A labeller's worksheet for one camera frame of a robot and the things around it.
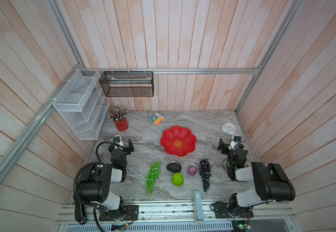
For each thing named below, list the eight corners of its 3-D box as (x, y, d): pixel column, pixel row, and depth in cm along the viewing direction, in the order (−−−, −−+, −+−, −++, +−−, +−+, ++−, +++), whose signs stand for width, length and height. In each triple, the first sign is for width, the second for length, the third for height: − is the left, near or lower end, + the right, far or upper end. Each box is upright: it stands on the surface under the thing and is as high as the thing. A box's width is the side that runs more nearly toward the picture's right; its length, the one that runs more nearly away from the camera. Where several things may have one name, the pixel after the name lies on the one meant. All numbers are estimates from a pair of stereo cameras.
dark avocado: (166, 173, 89) (166, 170, 85) (166, 166, 92) (166, 162, 88) (180, 173, 89) (181, 170, 85) (180, 166, 92) (180, 162, 88)
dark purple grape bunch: (202, 191, 82) (204, 189, 78) (197, 162, 94) (199, 158, 90) (213, 191, 82) (215, 189, 78) (207, 162, 94) (209, 158, 90)
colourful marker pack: (146, 121, 116) (146, 119, 115) (157, 112, 122) (157, 111, 121) (155, 127, 112) (154, 125, 111) (165, 118, 119) (165, 116, 117)
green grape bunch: (142, 191, 82) (141, 189, 78) (154, 163, 93) (154, 159, 89) (150, 195, 81) (149, 192, 76) (162, 166, 92) (162, 162, 87)
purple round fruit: (187, 176, 88) (188, 173, 84) (187, 168, 91) (188, 165, 87) (196, 176, 88) (197, 173, 84) (195, 168, 91) (196, 165, 87)
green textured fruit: (172, 187, 83) (172, 184, 78) (171, 176, 87) (172, 172, 82) (182, 187, 83) (184, 184, 78) (182, 176, 87) (183, 172, 82)
